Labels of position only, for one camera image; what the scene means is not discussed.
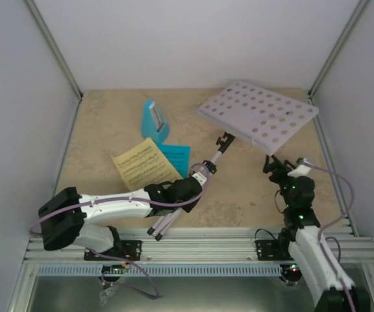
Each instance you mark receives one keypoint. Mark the white perforated stand desk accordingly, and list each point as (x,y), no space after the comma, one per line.
(264,118)

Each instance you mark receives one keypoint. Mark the aluminium frame post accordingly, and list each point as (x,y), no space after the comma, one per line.
(53,46)
(343,38)

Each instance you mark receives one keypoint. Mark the white tripod music stand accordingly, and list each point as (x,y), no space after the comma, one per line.
(213,162)

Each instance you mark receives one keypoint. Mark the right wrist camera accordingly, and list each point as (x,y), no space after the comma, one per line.
(303,167)

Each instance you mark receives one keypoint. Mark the blue music sheet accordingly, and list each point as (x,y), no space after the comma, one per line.
(178,156)

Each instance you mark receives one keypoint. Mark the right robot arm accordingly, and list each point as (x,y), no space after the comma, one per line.
(302,239)

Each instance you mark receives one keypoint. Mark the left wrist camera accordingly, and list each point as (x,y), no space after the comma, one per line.
(201,179)

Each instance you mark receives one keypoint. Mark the grey cable duct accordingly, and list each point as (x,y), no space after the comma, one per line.
(161,270)

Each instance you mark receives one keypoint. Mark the right aluminium frame post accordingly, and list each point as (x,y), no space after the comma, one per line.
(343,38)

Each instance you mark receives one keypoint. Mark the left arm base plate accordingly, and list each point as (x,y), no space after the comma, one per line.
(125,250)

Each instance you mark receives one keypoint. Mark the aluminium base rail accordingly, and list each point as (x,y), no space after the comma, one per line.
(230,245)

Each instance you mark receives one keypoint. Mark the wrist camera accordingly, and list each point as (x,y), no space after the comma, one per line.
(201,179)
(303,167)

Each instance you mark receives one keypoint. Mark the blue metronome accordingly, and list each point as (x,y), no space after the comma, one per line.
(154,125)

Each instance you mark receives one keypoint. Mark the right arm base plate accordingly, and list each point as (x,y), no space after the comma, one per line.
(269,250)

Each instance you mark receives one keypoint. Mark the left aluminium frame post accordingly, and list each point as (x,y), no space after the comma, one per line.
(53,46)

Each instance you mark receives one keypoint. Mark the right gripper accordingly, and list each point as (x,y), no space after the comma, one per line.
(283,169)

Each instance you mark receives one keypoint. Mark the yellow music sheet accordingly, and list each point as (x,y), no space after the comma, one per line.
(143,165)

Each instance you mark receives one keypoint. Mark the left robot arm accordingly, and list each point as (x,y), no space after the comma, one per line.
(70,218)

